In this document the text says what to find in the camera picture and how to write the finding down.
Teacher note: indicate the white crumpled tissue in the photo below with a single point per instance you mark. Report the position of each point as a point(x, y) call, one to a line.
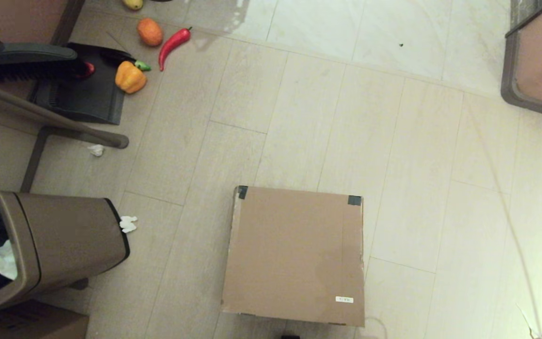
point(128, 225)
point(96, 150)

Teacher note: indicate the brown cabinet panel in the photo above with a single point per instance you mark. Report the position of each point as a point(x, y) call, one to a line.
point(17, 19)

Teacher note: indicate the red toy chili pepper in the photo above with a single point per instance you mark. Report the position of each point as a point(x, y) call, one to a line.
point(173, 43)

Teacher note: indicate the orange toy fruit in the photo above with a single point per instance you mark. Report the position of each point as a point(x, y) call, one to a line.
point(149, 32)

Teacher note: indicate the yellow toy bell pepper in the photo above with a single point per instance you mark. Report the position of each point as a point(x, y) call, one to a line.
point(130, 79)

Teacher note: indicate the grey metal furniture frame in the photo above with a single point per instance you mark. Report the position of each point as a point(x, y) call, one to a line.
point(64, 123)

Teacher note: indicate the black plastic dustpan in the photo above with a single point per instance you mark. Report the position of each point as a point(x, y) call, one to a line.
point(87, 99)

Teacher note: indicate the black broom brush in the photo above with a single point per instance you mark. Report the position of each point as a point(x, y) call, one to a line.
point(21, 54)

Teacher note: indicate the dark purple toy eggplant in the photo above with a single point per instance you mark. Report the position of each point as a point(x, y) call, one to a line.
point(115, 56)

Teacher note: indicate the yellow toy fruit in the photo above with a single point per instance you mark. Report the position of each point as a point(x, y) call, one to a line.
point(133, 4)

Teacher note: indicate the brown plastic trash bin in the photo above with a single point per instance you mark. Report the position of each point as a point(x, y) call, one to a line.
point(64, 235)

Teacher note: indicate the brown cardboard shoe box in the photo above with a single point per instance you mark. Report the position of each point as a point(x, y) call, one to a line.
point(294, 254)

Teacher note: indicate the small red toy fruit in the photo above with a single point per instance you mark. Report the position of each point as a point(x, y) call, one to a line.
point(90, 69)

